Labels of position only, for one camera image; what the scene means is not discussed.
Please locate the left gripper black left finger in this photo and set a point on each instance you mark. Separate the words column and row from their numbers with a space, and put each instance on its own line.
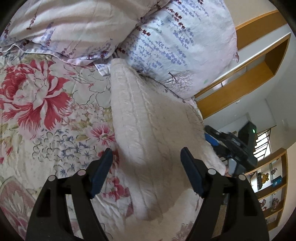
column 63, row 210

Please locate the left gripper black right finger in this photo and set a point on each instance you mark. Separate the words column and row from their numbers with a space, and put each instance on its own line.
column 230, row 209

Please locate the beige knitted small garment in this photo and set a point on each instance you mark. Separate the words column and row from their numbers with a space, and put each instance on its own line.
column 151, row 127

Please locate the wooden bookcase with items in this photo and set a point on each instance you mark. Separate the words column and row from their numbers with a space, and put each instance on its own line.
column 269, row 182

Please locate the floral bed sheet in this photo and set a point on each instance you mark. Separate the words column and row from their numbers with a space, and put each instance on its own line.
column 56, row 119

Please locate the lavender print pillow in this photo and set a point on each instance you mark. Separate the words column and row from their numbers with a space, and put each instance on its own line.
column 185, row 46

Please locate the pink striped pillow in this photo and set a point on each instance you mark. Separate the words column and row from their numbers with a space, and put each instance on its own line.
column 77, row 32

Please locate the wooden wall shelf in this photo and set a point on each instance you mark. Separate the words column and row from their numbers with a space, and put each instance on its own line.
column 273, row 55

